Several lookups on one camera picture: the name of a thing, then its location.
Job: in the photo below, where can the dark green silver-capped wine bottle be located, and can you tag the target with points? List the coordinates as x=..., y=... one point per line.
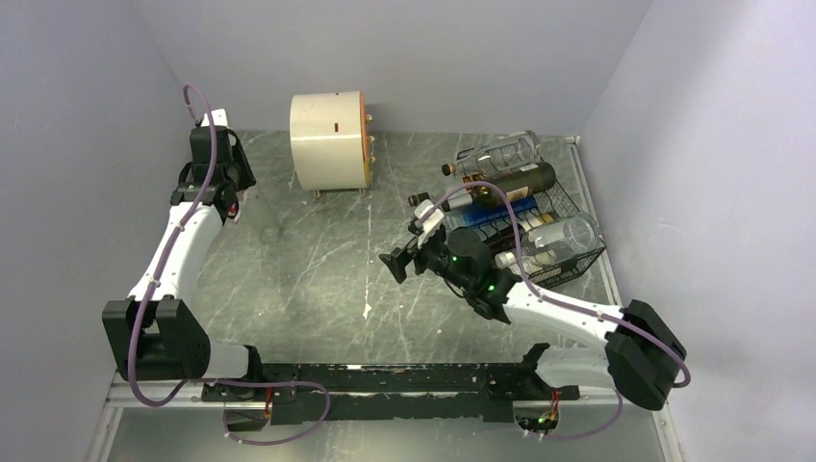
x=517, y=184

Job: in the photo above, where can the large clear round bottle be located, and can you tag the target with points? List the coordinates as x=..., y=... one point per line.
x=557, y=242

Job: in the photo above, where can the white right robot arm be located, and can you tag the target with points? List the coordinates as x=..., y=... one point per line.
x=628, y=349

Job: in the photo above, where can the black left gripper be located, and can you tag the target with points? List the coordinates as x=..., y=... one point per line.
x=246, y=178

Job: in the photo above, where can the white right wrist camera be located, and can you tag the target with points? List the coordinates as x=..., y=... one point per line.
x=428, y=217

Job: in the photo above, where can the red wine bottle gold foil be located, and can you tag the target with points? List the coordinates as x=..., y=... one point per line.
x=505, y=236

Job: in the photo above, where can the black wire wine rack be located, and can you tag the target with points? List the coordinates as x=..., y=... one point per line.
x=553, y=200

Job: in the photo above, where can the white cylindrical drum appliance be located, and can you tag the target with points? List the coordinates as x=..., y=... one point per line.
x=330, y=144

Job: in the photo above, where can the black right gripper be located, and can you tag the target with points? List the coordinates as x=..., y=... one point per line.
x=398, y=259

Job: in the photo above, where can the clear bottle with cork stopper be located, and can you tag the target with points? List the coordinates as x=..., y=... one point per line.
x=496, y=155

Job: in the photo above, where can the clear bottle with black cap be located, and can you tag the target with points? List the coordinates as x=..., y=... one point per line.
x=415, y=200

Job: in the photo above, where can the blue clear vodka bottle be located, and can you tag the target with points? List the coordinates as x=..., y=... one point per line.
x=490, y=219

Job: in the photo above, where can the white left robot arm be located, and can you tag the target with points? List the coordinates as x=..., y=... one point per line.
x=152, y=332

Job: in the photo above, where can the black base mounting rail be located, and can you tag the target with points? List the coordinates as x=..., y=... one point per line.
x=299, y=394

